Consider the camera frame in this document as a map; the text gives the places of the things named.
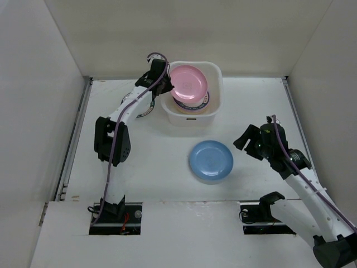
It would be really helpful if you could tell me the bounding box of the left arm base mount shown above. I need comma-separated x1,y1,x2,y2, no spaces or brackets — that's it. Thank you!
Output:
88,203,143,236

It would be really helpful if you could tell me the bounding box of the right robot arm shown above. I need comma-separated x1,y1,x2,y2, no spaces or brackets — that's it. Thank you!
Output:
233,123,356,267

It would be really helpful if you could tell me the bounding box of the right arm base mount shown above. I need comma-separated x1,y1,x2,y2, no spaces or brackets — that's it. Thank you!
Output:
239,202,296,235

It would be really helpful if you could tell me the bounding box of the green-rimmed white plate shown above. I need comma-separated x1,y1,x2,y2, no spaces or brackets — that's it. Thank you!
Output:
173,92,210,111
121,93,155,118

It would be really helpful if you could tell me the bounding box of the blue plate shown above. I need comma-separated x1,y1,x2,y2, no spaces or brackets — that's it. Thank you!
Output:
189,140,234,184

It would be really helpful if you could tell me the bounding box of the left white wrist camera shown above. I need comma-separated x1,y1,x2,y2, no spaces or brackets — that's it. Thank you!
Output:
150,54,164,60

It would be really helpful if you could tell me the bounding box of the pink plate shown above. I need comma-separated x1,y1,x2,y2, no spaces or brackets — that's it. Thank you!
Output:
176,107,206,114
170,65,208,103

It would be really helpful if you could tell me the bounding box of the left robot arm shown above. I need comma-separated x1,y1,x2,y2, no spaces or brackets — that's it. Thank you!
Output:
91,52,173,221

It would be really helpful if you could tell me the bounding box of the cream plate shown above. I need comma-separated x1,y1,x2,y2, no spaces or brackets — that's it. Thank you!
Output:
178,109,206,114

